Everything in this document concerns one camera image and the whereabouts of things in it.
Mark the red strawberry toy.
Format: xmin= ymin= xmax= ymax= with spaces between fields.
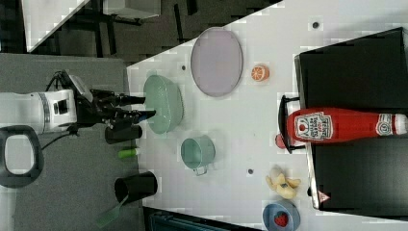
xmin=275 ymin=134 xmax=286 ymax=149

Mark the green plastic colander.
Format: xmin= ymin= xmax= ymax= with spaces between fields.
xmin=143 ymin=75 xmax=184 ymax=134

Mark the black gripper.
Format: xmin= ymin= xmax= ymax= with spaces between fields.
xmin=75 ymin=90 xmax=156 ymax=128

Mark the black toaster oven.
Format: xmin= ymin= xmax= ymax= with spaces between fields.
xmin=276 ymin=28 xmax=407 ymax=220

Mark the green marker pen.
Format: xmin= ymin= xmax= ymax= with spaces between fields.
xmin=117 ymin=148 xmax=140 ymax=159

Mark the purple round plate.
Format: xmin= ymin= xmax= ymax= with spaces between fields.
xmin=191 ymin=27 xmax=243 ymax=97

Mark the green metal cup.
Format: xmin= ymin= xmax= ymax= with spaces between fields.
xmin=181 ymin=135 xmax=216 ymax=176

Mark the black cup with spatula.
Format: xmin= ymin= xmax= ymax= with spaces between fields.
xmin=115 ymin=171 xmax=158 ymax=204

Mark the orange slice toy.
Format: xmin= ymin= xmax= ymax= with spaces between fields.
xmin=251 ymin=64 xmax=269 ymax=82

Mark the peeled banana toy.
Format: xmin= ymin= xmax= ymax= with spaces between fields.
xmin=266 ymin=166 xmax=301 ymax=199

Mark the blue bowl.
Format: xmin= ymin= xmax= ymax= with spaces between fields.
xmin=263 ymin=200 xmax=300 ymax=231

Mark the red ketchup bottle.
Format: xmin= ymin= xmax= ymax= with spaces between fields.
xmin=286 ymin=108 xmax=407 ymax=143

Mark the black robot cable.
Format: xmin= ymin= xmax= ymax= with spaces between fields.
xmin=40 ymin=129 xmax=80 ymax=151

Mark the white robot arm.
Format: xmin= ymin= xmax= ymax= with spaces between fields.
xmin=1 ymin=90 xmax=85 ymax=189

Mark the strawberry toy in bowl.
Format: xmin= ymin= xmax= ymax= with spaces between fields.
xmin=274 ymin=212 xmax=289 ymax=227

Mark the green spatula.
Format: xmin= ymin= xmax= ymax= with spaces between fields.
xmin=96 ymin=195 xmax=128 ymax=229

